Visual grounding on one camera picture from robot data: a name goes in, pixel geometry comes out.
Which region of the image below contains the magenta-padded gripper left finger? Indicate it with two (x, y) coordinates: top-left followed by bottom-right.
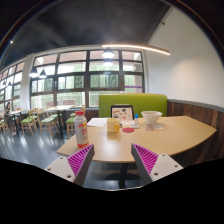
(44, 143), (96, 187)

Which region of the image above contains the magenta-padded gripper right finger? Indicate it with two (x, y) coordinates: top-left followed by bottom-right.
(130, 143), (184, 185)

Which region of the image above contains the red-capped clear drink bottle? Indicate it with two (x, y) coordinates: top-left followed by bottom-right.
(73, 110), (90, 149)

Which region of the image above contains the white paper napkin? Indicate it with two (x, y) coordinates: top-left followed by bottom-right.
(145, 123), (164, 131)

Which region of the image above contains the white bowl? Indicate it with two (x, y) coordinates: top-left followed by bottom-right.
(140, 110), (163, 126)

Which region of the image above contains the open white paper booklet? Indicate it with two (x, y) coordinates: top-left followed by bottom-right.
(86, 117), (109, 128)

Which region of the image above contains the group of green-seated wooden chairs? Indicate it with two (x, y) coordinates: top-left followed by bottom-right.
(0, 107), (78, 139)

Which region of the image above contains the light wooden dining table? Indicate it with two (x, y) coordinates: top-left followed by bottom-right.
(43, 104), (75, 138)

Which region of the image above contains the yellow mug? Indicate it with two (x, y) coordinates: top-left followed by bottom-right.
(106, 117), (121, 134)

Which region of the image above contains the black-framed tablet with pictures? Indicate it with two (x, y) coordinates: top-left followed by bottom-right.
(110, 104), (136, 125)

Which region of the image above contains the green upholstered bench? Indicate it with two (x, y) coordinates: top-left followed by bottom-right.
(98, 93), (168, 118)

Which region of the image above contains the person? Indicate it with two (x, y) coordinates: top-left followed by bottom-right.
(3, 101), (13, 125)

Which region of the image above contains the long curved ceiling light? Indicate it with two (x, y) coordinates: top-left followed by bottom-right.
(101, 43), (171, 56)

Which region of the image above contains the group of pendant lamps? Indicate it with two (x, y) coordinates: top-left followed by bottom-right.
(28, 47), (116, 80)

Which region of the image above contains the large dark-framed window wall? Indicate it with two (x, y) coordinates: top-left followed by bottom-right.
(0, 49), (146, 113)

